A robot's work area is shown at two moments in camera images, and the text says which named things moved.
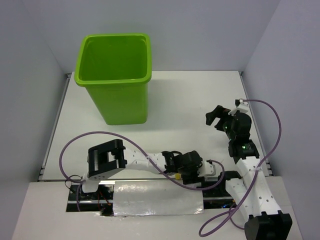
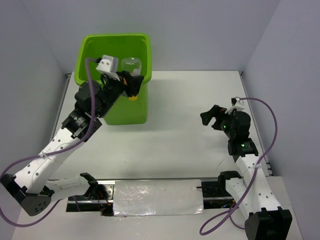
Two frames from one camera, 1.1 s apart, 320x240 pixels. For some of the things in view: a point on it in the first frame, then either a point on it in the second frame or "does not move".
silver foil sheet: (155, 198) does not move
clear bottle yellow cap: (178, 176) -> (133, 65)
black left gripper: (193, 177) -> (133, 83)
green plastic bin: (117, 68) does not move
